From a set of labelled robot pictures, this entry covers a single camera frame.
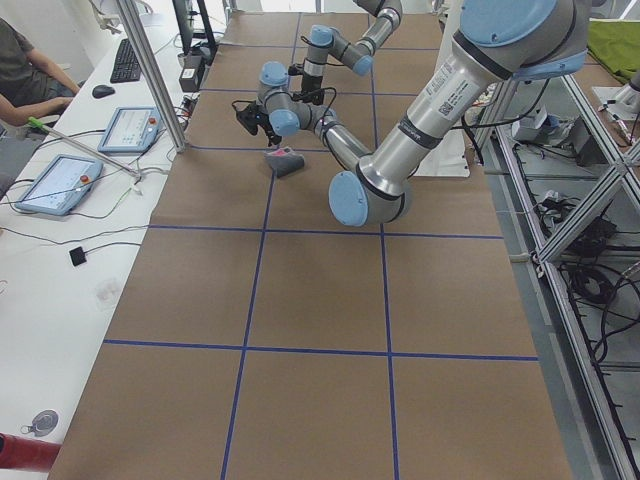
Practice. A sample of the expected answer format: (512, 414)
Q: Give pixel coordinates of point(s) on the pink towel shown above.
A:
(284, 161)

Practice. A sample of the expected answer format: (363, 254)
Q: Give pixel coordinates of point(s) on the small black square pad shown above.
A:
(78, 256)

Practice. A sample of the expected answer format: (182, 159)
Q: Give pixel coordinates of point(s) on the black keyboard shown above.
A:
(126, 67)

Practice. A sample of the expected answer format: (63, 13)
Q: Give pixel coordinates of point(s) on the black box with label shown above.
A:
(193, 69)

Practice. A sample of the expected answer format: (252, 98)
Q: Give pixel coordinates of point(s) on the lower teach pendant tablet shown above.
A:
(61, 185)

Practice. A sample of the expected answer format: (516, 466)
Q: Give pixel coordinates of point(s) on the person's forearm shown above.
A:
(17, 116)

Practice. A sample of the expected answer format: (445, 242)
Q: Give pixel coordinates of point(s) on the black computer mouse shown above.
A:
(102, 91)

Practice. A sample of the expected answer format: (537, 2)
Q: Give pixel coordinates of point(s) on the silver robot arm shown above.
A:
(496, 41)
(324, 42)

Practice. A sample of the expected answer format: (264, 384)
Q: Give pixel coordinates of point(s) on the teach pendant tablet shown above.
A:
(61, 185)
(131, 130)

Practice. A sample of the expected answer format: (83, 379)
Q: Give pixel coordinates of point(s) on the red cylinder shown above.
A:
(27, 454)

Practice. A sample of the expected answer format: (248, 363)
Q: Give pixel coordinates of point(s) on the round metal disc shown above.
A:
(42, 424)

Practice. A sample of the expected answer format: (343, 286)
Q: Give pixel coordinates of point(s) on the green cloth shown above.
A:
(614, 44)

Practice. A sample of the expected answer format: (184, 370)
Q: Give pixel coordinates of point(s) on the upper teach pendant tablet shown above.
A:
(131, 130)

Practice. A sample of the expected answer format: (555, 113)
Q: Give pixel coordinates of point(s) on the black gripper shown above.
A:
(265, 126)

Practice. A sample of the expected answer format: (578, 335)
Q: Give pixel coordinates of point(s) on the metal rod with green handle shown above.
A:
(36, 123)

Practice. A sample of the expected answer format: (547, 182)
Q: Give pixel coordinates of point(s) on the aluminium side frame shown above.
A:
(566, 181)

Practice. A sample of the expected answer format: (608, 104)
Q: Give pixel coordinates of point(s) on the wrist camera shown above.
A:
(248, 114)

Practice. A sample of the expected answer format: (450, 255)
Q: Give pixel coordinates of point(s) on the aluminium frame post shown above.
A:
(135, 31)

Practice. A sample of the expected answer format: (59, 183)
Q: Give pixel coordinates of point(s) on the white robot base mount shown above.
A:
(447, 159)

